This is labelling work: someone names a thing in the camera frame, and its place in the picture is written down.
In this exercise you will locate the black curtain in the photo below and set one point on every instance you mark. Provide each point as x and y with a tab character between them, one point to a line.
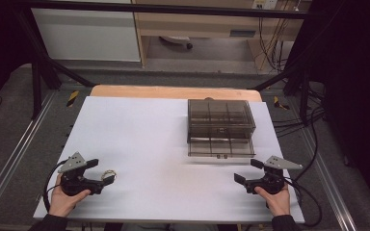
0	48
356	96

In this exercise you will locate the aluminium floor rail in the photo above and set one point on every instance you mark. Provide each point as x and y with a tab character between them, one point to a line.
329	179
16	152

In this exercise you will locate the person's left hand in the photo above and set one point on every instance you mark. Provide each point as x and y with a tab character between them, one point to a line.
61	203

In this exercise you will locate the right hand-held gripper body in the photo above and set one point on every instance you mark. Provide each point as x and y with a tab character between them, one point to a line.
273	181

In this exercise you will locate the office chair caster base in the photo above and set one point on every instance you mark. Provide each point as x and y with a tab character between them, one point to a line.
176	40

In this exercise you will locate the yellow black tape strip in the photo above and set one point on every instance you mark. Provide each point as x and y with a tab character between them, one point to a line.
280	103
72	98

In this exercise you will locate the black metal frame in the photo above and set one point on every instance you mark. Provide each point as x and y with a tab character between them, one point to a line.
173	9

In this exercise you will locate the white table cover sheet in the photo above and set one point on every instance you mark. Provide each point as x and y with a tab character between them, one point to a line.
141	144

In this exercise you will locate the white cabinet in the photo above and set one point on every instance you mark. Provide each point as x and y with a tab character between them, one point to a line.
86	33

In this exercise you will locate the person's right hand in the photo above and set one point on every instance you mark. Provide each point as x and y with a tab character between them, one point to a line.
279	203

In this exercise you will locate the smoky transparent plastic drawer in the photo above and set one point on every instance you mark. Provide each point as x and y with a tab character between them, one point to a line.
221	148

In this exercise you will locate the white power strip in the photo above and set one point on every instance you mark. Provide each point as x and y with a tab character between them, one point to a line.
265	4

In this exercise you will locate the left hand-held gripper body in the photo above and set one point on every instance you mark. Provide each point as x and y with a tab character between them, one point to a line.
72	163

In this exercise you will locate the smoky transparent organizer case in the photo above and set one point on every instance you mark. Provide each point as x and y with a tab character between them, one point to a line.
220	117

